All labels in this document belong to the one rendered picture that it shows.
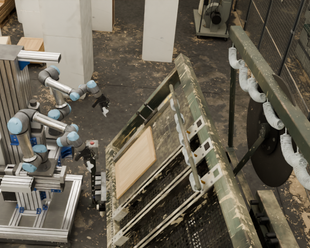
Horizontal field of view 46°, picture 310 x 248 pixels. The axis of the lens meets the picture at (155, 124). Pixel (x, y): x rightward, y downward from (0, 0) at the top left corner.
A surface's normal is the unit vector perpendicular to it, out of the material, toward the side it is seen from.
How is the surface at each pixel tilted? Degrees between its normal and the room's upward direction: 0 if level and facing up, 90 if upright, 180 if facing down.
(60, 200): 0
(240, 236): 57
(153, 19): 90
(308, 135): 0
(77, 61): 90
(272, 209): 0
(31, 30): 90
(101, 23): 90
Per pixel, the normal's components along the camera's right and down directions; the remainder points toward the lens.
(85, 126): 0.07, -0.78
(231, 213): -0.79, -0.41
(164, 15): -0.03, 0.62
